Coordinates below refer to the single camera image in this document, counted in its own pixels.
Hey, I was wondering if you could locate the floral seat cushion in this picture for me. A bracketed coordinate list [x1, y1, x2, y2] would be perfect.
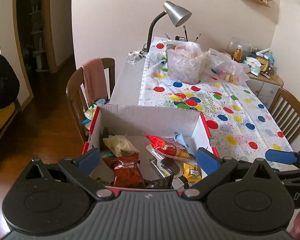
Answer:
[81, 99, 107, 126]

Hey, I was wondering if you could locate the polka dot party tablecloth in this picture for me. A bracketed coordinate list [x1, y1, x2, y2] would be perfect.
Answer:
[138, 37, 293, 162]

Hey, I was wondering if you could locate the red lion snack bag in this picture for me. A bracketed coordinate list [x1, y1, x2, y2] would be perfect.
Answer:
[145, 134, 190, 162]

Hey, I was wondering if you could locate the orange Oreo snack bag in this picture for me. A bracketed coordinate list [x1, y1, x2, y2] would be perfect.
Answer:
[103, 152, 145, 189]

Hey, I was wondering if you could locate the left wooden chair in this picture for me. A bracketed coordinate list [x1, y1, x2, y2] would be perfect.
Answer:
[66, 57, 115, 142]

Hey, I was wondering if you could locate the clear tray dark cookie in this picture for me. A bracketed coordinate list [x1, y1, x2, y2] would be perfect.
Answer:
[146, 145, 183, 178]

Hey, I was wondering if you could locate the silver desk lamp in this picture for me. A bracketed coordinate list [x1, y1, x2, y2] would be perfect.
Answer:
[141, 1, 192, 55]

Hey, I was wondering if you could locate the dark brown candy wrapper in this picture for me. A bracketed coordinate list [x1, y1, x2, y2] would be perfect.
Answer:
[101, 127, 112, 139]

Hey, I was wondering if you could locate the small clear plastic bag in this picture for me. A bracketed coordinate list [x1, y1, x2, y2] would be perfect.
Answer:
[208, 48, 250, 85]

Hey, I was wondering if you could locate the small black snack packet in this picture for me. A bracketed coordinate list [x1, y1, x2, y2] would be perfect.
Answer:
[144, 176, 173, 190]

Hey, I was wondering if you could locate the wooden chair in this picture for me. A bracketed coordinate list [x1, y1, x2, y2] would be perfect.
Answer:
[268, 88, 300, 144]
[66, 57, 115, 142]

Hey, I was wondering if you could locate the black jacket on chair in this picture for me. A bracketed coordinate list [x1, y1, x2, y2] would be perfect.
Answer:
[0, 54, 20, 110]

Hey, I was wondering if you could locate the glass jar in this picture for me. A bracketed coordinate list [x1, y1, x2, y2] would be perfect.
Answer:
[225, 37, 251, 57]

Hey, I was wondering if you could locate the white drawer cabinet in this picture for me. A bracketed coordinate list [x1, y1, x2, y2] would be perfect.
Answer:
[246, 73, 284, 109]

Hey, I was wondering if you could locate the pink cloth on chair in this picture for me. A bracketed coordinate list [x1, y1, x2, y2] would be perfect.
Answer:
[81, 58, 108, 107]

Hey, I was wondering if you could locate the blue white snack packet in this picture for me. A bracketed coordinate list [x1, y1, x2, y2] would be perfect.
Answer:
[174, 132, 196, 156]

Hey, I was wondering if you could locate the yellow toy box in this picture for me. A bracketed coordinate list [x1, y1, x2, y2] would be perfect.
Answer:
[256, 56, 269, 72]

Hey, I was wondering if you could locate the red and white cardboard box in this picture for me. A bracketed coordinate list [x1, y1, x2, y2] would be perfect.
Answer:
[81, 103, 220, 193]

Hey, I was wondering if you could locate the beige snack bag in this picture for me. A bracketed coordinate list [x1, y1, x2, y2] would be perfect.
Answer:
[103, 135, 139, 157]

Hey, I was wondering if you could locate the large clear plastic bag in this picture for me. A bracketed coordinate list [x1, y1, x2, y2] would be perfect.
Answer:
[166, 41, 210, 85]

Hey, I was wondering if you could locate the silver foil snack pack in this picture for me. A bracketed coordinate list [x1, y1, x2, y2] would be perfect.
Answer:
[151, 159, 171, 178]

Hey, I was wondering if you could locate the tissue box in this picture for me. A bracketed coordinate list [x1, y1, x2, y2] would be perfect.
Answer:
[243, 57, 261, 76]

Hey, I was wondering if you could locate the right wooden chair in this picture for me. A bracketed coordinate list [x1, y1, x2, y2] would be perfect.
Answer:
[268, 88, 300, 144]

